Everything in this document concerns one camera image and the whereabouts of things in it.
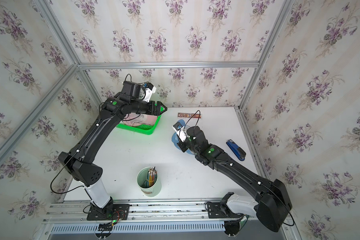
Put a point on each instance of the blue stapler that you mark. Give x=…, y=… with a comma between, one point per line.
x=238, y=151

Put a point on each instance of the pink baseball cap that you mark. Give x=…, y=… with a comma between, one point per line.
x=135, y=120

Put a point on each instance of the green pencil cup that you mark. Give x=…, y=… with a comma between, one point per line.
x=152, y=191

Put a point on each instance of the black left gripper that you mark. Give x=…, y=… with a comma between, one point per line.
x=151, y=110

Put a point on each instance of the coloured pencils bundle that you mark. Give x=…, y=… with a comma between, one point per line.
x=151, y=177

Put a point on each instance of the green plastic basket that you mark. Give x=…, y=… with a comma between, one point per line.
x=142, y=129

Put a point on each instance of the light blue baseball cap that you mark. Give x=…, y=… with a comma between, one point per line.
x=187, y=127

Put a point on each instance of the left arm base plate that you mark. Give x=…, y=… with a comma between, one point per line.
x=116, y=212

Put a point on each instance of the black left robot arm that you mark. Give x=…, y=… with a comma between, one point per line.
x=134, y=98

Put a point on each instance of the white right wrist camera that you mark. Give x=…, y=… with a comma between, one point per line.
x=180, y=131

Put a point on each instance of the red cigarette carton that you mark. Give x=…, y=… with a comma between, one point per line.
x=189, y=115

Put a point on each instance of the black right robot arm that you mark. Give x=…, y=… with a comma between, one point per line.
x=271, y=204

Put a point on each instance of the aluminium mounting rail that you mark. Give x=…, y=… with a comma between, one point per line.
x=146, y=210

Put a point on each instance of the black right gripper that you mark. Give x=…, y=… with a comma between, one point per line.
x=180, y=144

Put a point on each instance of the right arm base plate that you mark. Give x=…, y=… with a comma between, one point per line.
x=216, y=210

